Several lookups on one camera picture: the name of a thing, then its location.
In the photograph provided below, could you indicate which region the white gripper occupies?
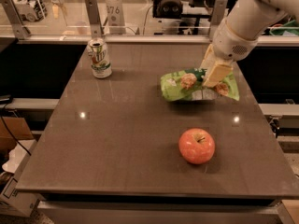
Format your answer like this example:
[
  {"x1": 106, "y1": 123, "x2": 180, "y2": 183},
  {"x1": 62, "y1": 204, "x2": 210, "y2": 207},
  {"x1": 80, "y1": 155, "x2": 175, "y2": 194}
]
[{"x1": 200, "y1": 19, "x2": 257, "y2": 88}]

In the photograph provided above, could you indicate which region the green rice chip bag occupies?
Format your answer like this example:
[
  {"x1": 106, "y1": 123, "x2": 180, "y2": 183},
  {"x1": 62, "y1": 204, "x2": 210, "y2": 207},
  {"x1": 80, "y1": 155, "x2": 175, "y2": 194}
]
[{"x1": 160, "y1": 68, "x2": 239, "y2": 102}]

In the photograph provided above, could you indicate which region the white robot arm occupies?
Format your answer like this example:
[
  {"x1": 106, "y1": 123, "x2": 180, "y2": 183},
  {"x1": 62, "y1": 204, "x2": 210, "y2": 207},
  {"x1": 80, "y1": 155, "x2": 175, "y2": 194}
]
[{"x1": 201, "y1": 0, "x2": 299, "y2": 88}]

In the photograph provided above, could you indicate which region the red apple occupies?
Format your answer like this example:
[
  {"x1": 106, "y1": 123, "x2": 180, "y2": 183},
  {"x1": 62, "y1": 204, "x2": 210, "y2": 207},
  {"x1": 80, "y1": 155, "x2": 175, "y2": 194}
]
[{"x1": 178, "y1": 128, "x2": 215, "y2": 164}]

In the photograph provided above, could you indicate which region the white green soda can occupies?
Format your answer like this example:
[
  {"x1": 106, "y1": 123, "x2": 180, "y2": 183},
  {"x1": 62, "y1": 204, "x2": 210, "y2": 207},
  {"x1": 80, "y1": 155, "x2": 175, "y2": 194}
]
[{"x1": 87, "y1": 38, "x2": 112, "y2": 78}]

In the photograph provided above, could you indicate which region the white numbered pillar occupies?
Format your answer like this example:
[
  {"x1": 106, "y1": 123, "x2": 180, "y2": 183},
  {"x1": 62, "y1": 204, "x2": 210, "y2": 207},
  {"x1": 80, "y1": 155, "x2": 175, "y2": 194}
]
[{"x1": 105, "y1": 0, "x2": 126, "y2": 35}]

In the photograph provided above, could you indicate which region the white cardboard box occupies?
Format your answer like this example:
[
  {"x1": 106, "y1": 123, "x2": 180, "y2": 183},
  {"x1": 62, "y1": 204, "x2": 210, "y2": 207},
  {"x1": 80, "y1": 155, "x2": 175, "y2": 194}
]
[{"x1": 0, "y1": 139, "x2": 37, "y2": 217}]

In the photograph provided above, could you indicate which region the right metal bracket post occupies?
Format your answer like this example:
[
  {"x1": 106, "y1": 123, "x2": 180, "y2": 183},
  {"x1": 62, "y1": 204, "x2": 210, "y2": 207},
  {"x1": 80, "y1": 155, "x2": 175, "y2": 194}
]
[{"x1": 208, "y1": 0, "x2": 228, "y2": 40}]

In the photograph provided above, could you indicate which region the metal bracket post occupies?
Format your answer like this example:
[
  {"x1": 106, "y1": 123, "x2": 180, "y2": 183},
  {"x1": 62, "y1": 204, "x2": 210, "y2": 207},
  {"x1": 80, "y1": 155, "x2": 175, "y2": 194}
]
[
  {"x1": 0, "y1": 0, "x2": 31, "y2": 40},
  {"x1": 208, "y1": 0, "x2": 228, "y2": 40},
  {"x1": 85, "y1": 0, "x2": 103, "y2": 38}
]

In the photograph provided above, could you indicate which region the black camera device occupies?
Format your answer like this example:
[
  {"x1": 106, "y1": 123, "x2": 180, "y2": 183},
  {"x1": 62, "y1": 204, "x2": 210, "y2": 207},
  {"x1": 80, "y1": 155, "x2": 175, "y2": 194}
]
[{"x1": 152, "y1": 0, "x2": 183, "y2": 19}]

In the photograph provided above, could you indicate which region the middle metal bracket post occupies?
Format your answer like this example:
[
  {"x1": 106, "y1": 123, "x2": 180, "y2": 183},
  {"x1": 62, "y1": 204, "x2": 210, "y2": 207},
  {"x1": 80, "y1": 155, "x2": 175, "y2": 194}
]
[{"x1": 85, "y1": 0, "x2": 103, "y2": 38}]

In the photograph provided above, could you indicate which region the metal rail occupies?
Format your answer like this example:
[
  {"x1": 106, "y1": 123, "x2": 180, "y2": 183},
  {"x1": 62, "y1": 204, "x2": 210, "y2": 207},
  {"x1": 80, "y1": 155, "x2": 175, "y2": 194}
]
[{"x1": 19, "y1": 35, "x2": 299, "y2": 47}]

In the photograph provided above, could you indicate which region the left metal bracket post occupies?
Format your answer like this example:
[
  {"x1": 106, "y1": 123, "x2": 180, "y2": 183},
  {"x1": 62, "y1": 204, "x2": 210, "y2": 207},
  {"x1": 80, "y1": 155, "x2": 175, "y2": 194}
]
[{"x1": 0, "y1": 0, "x2": 31, "y2": 40}]

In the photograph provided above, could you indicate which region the black cable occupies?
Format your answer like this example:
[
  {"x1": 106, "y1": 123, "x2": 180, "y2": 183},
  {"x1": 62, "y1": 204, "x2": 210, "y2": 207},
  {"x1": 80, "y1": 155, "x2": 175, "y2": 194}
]
[{"x1": 0, "y1": 103, "x2": 33, "y2": 157}]

